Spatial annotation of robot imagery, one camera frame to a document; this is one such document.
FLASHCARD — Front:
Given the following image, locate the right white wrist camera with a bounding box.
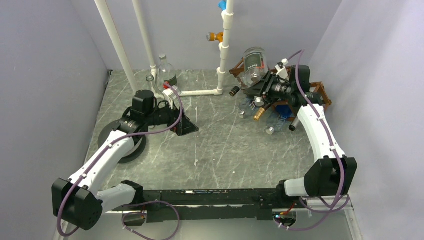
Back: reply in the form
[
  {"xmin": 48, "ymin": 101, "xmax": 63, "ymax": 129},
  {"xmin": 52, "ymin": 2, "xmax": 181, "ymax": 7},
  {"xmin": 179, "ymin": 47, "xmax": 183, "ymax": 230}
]
[{"xmin": 275, "ymin": 58, "xmax": 289, "ymax": 80}]

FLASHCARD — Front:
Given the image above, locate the clear bottle red green label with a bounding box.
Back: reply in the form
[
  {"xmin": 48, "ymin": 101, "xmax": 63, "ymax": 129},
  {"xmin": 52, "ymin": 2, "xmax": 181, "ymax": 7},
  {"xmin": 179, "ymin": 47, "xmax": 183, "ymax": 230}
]
[{"xmin": 156, "ymin": 54, "xmax": 178, "ymax": 89}]

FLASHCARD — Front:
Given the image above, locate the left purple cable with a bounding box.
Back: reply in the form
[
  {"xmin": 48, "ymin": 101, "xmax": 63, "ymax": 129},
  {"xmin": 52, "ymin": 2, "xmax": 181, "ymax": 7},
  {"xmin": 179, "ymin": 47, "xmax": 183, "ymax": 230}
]
[{"xmin": 56, "ymin": 82, "xmax": 185, "ymax": 240}]

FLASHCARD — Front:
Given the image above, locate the blue labelled clear bottle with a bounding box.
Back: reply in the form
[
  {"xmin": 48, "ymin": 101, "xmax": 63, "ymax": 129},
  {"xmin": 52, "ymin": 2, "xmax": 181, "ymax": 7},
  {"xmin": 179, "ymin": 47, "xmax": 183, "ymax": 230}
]
[{"xmin": 238, "ymin": 97, "xmax": 258, "ymax": 119}]

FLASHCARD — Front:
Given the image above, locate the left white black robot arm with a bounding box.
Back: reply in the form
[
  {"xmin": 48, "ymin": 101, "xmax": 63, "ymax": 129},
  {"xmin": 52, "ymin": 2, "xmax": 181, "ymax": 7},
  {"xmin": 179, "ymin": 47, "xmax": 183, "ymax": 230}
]
[{"xmin": 51, "ymin": 90, "xmax": 199, "ymax": 237}]

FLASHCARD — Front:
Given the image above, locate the white pvc pipe frame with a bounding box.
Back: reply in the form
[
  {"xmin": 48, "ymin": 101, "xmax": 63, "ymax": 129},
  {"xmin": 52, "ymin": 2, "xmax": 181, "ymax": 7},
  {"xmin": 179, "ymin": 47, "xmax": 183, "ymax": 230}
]
[{"xmin": 132, "ymin": 0, "xmax": 234, "ymax": 97}]

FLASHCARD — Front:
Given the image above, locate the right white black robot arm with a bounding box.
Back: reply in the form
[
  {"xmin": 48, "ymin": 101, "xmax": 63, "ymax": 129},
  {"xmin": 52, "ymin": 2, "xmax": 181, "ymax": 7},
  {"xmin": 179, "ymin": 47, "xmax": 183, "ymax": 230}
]
[{"xmin": 244, "ymin": 65, "xmax": 358, "ymax": 208}]

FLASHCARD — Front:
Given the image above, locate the orange valve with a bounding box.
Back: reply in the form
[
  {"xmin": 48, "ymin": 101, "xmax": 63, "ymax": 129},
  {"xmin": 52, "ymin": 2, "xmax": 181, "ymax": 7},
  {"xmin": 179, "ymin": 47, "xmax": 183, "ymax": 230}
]
[{"xmin": 206, "ymin": 32, "xmax": 224, "ymax": 43}]

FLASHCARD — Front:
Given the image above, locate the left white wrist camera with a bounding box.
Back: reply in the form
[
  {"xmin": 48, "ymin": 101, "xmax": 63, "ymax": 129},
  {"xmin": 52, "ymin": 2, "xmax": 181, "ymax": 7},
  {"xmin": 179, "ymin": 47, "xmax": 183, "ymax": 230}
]
[{"xmin": 162, "ymin": 82, "xmax": 182, "ymax": 109}]

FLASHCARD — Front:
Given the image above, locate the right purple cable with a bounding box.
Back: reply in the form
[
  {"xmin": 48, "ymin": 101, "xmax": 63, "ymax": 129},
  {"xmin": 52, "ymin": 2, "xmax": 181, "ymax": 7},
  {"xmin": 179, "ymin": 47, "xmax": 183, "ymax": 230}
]
[{"xmin": 273, "ymin": 49, "xmax": 351, "ymax": 232}]

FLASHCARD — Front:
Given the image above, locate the purple cable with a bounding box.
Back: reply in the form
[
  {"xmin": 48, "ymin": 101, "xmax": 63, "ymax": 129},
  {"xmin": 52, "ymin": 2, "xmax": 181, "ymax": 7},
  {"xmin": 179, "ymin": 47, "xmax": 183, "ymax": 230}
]
[
  {"xmin": 273, "ymin": 49, "xmax": 351, "ymax": 232},
  {"xmin": 56, "ymin": 82, "xmax": 185, "ymax": 240}
]

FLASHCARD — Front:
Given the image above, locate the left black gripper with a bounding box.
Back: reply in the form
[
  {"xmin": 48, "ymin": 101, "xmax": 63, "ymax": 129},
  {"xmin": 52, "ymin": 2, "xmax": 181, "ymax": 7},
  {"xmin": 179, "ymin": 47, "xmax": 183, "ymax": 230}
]
[{"xmin": 145, "ymin": 97, "xmax": 199, "ymax": 136}]

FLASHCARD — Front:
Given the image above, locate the dark bottle gold cap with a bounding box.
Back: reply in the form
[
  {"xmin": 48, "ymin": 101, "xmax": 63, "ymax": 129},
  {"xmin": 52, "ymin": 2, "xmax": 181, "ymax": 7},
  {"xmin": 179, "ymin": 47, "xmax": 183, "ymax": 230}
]
[{"xmin": 252, "ymin": 107, "xmax": 266, "ymax": 121}]

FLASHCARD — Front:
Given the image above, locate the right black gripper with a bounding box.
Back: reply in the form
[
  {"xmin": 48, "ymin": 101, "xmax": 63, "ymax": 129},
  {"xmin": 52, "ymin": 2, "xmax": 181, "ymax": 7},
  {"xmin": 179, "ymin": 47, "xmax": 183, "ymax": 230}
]
[{"xmin": 243, "ymin": 70, "xmax": 294, "ymax": 104}]

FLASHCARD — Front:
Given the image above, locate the slanted white pvc pipe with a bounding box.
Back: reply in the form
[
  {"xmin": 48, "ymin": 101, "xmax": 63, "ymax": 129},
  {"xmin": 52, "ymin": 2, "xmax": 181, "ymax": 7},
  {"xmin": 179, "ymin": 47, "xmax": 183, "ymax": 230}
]
[{"xmin": 94, "ymin": 0, "xmax": 139, "ymax": 94}]

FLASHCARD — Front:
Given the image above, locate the clear bottle dark label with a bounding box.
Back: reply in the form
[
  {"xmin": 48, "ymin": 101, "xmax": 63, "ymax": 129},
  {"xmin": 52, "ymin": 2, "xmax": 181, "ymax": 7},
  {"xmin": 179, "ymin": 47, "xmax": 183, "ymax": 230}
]
[{"xmin": 240, "ymin": 46, "xmax": 269, "ymax": 90}]

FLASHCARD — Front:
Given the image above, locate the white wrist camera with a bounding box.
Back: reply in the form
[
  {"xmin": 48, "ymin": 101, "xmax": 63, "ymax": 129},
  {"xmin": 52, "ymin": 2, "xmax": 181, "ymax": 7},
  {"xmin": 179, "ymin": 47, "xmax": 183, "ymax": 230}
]
[
  {"xmin": 162, "ymin": 82, "xmax": 182, "ymax": 109},
  {"xmin": 275, "ymin": 58, "xmax": 289, "ymax": 80}
]

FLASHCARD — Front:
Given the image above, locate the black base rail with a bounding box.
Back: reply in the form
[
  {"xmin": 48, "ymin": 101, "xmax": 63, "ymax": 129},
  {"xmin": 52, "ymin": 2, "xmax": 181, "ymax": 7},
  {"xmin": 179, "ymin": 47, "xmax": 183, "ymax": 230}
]
[{"xmin": 114, "ymin": 184, "xmax": 303, "ymax": 223}]

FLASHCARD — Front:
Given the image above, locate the lower blue clear bottle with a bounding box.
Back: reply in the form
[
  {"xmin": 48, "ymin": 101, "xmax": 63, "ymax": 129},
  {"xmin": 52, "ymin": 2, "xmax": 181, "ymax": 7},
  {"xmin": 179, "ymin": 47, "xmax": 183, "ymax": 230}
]
[{"xmin": 265, "ymin": 105, "xmax": 293, "ymax": 135}]

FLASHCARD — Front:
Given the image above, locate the aluminium frame rail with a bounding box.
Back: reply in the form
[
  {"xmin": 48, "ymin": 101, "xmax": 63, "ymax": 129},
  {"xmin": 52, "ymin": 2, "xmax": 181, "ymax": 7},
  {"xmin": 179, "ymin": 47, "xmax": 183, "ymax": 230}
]
[{"xmin": 56, "ymin": 196, "xmax": 362, "ymax": 240}]

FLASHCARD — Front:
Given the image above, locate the standing clear empty bottle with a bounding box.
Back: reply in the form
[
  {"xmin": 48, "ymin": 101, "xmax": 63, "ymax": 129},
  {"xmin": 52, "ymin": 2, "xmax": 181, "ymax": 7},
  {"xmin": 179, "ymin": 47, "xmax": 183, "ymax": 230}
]
[{"xmin": 145, "ymin": 74, "xmax": 165, "ymax": 99}]

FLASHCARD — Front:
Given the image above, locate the blue valve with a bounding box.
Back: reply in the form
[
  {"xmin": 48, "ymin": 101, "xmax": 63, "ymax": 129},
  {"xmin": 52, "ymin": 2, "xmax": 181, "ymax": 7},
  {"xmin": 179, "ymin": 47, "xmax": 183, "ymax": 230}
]
[{"xmin": 218, "ymin": 0, "xmax": 227, "ymax": 11}]

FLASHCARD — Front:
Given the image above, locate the brown wooden wine rack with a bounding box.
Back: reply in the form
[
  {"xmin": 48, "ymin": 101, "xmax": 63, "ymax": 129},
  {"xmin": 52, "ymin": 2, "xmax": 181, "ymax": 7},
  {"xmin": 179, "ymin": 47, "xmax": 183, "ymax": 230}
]
[{"xmin": 229, "ymin": 60, "xmax": 332, "ymax": 122}]

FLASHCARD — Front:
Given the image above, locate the dark bottle silver cap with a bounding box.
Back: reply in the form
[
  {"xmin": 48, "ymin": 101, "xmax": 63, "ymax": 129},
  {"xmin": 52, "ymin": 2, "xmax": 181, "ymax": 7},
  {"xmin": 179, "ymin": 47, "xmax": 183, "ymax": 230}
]
[{"xmin": 288, "ymin": 116, "xmax": 300, "ymax": 132}]

